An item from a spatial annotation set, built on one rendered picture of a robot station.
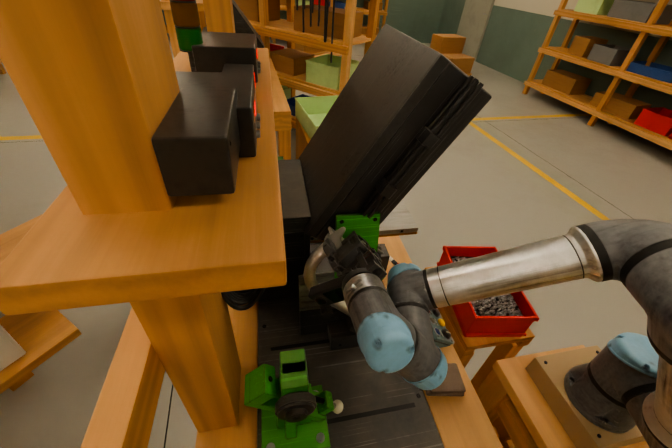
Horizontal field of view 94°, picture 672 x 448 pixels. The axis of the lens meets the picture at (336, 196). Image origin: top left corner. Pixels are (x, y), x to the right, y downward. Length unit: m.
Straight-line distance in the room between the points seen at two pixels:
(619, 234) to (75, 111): 0.70
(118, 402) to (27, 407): 1.71
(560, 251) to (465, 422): 0.53
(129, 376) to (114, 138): 0.36
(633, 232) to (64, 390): 2.26
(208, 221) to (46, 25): 0.20
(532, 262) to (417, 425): 0.51
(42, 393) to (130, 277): 1.96
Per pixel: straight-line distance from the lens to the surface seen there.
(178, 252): 0.34
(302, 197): 0.89
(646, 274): 0.62
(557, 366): 1.17
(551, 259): 0.64
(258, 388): 0.69
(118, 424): 0.58
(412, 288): 0.64
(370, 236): 0.83
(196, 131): 0.35
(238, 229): 0.35
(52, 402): 2.24
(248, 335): 1.04
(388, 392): 0.96
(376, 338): 0.48
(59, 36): 0.34
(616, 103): 6.39
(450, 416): 0.99
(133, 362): 0.61
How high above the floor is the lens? 1.77
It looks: 36 degrees down
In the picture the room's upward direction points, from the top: 5 degrees clockwise
